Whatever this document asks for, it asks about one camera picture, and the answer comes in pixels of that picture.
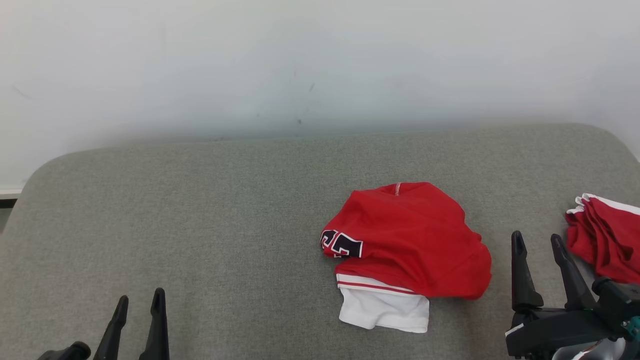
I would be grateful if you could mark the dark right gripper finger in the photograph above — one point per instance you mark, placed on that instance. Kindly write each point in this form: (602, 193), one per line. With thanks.
(522, 280)
(572, 280)

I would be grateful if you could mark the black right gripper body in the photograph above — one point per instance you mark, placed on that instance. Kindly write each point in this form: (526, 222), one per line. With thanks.
(555, 327)

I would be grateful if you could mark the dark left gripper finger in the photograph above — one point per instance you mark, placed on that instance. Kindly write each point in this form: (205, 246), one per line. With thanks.
(157, 330)
(112, 330)

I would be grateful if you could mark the red Bulls 23 shorts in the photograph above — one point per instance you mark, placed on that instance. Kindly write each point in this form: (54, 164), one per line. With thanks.
(605, 240)

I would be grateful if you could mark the red Bulls 23 jersey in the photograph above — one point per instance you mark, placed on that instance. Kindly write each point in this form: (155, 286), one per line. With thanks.
(410, 235)

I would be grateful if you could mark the grey fabric sofa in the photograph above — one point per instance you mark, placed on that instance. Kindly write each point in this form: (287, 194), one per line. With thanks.
(200, 240)

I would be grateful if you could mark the white baseboard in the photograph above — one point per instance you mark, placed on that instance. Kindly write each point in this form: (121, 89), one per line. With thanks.
(10, 193)

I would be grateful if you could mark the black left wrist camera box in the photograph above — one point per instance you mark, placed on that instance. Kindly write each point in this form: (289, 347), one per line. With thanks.
(75, 351)

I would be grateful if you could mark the teal right camera connector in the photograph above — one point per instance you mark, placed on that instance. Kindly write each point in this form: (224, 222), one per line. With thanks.
(634, 327)

